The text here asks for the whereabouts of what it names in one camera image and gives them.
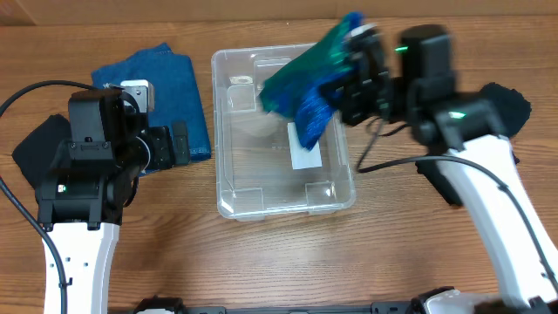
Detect blue green sequin cloth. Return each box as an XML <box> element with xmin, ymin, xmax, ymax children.
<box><xmin>259</xmin><ymin>12</ymin><xmax>364</xmax><ymax>150</ymax></box>

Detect black cloth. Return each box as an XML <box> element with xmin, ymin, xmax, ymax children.
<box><xmin>11</xmin><ymin>114</ymin><xmax>71</xmax><ymax>188</ymax></box>
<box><xmin>412</xmin><ymin>155</ymin><xmax>514</xmax><ymax>210</ymax></box>
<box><xmin>480</xmin><ymin>82</ymin><xmax>532</xmax><ymax>138</ymax></box>

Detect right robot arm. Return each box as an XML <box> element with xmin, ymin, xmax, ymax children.
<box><xmin>321</xmin><ymin>24</ymin><xmax>557</xmax><ymax>313</ymax></box>

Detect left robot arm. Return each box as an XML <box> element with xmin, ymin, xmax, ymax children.
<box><xmin>36</xmin><ymin>80</ymin><xmax>175</xmax><ymax>313</ymax></box>

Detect folded blue denim cloth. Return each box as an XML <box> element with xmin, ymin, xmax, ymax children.
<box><xmin>91</xmin><ymin>43</ymin><xmax>211</xmax><ymax>162</ymax></box>

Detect white label in bin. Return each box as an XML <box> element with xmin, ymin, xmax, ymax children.
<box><xmin>287</xmin><ymin>122</ymin><xmax>323</xmax><ymax>170</ymax></box>

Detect clear plastic storage bin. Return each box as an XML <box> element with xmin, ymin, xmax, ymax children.
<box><xmin>212</xmin><ymin>44</ymin><xmax>356</xmax><ymax>221</ymax></box>

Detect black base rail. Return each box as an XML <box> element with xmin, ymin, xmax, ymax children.
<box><xmin>104</xmin><ymin>296</ymin><xmax>493</xmax><ymax>314</ymax></box>

